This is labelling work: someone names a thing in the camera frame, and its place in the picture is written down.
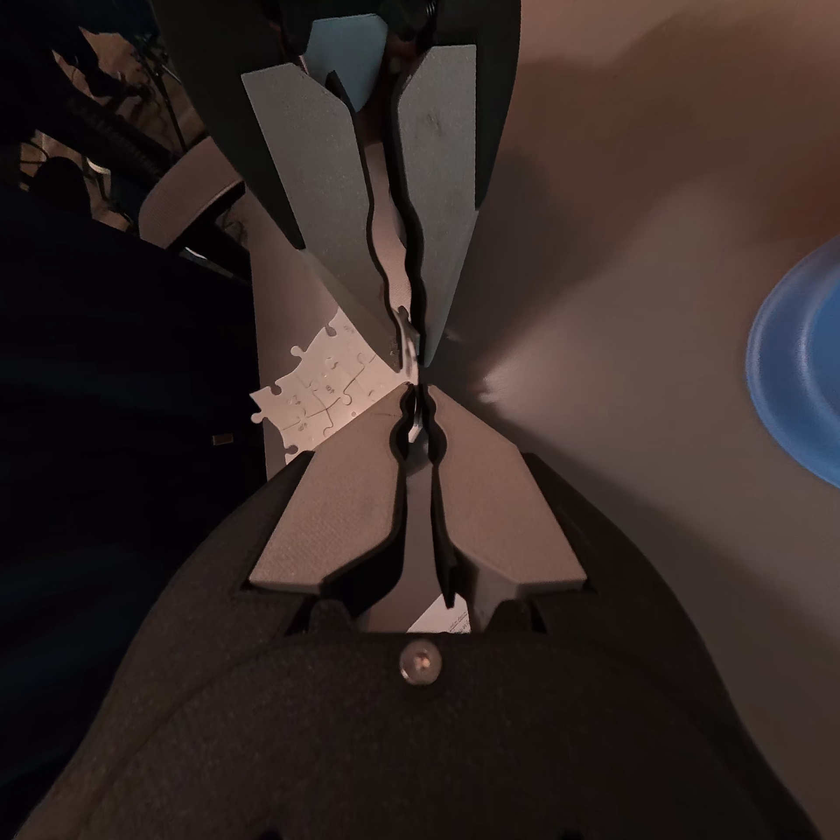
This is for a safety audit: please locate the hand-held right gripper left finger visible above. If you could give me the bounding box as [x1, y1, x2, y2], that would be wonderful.
[248, 385, 421, 619]

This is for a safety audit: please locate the blue round ball stand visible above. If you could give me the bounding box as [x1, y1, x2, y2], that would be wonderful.
[747, 238, 840, 490]

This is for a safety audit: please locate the assembled curved puzzle section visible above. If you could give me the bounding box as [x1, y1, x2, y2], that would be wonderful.
[249, 308, 421, 455]

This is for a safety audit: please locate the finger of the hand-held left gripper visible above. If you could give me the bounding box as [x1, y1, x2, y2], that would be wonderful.
[390, 45, 479, 368]
[241, 16, 411, 368]

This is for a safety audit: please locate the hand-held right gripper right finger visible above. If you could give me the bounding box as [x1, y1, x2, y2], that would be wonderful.
[423, 385, 589, 632]

